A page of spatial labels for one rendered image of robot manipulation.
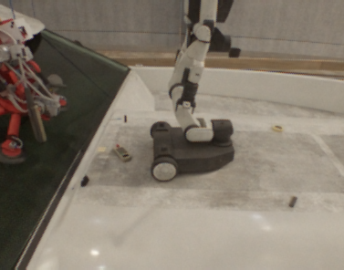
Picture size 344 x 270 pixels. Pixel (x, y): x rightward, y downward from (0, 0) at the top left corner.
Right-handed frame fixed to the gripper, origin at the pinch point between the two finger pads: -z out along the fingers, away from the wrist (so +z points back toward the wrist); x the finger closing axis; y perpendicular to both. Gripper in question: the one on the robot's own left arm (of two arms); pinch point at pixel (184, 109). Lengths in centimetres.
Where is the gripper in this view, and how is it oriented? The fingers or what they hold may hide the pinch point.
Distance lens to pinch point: 168.4
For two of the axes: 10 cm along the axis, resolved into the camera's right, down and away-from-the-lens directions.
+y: 1.0, 5.4, -8.4
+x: -9.7, -1.5, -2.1
